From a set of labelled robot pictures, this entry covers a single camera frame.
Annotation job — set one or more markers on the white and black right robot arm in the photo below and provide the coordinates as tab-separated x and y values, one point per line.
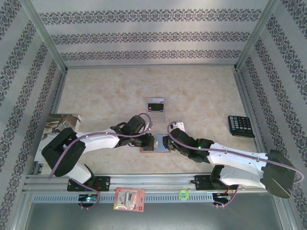
235	158

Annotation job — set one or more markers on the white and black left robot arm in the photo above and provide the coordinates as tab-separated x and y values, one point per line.
100	141

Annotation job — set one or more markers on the clear acrylic card stand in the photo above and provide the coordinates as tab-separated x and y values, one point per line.
156	117

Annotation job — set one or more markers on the black calculator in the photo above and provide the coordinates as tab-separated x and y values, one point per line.
239	125

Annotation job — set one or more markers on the red blister pack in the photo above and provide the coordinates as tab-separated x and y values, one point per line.
129	198

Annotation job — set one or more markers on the right circuit board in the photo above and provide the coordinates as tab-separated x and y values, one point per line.
221	196

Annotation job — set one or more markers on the circuit board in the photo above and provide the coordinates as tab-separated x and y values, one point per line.
221	196
87	198

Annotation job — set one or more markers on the left circuit board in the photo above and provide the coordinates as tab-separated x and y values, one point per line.
87	198

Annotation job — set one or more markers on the book with bread cover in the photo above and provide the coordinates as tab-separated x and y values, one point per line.
62	119

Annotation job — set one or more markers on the aluminium mounting rail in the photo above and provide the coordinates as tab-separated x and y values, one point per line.
153	180

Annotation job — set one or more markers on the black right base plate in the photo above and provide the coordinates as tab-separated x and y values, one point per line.
202	182

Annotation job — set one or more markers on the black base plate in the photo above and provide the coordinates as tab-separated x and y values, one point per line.
103	182
202	182

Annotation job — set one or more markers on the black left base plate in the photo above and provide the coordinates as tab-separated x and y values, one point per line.
103	182

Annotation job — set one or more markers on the aluminium back rail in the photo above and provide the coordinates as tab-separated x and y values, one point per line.
151	67

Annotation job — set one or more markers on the aluminium side rail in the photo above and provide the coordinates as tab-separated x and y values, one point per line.
244	93
58	93

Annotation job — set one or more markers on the aluminium frame post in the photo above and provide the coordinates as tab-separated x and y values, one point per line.
45	36
255	36

